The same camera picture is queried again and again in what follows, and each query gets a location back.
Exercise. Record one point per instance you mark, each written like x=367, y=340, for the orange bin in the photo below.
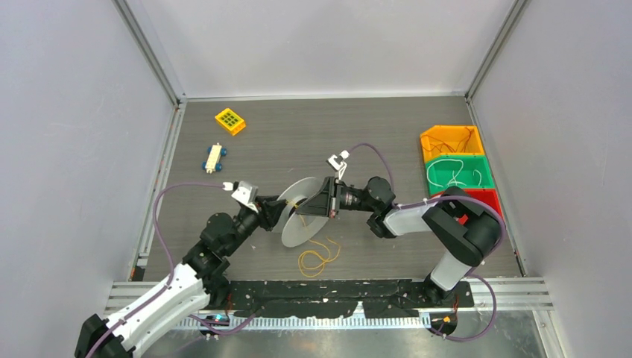
x=460, y=140

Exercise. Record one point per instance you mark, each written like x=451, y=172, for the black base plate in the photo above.
x=394, y=298

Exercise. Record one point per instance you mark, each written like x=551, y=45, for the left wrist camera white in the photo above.
x=243, y=192

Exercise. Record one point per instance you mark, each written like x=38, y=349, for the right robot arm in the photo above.
x=469, y=229

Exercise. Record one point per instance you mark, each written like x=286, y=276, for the red bin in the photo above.
x=488, y=196

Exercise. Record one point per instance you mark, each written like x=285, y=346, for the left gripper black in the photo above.
x=269, y=211

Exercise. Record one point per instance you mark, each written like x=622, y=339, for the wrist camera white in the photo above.
x=243, y=192
x=338, y=163

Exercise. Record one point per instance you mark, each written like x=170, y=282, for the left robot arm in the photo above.
x=193, y=284

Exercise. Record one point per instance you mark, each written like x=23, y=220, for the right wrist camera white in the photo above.
x=338, y=163

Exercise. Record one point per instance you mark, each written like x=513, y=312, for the aluminium rail front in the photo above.
x=490, y=294

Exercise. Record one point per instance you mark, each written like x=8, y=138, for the green bin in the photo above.
x=465, y=172

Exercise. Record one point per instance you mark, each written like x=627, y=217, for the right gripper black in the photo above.
x=322, y=204

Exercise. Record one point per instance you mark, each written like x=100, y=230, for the white toy car blue wheels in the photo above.
x=214, y=155

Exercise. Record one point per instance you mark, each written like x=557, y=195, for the translucent white spool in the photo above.
x=296, y=229

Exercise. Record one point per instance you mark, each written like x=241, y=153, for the yellow block green studs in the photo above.
x=230, y=121

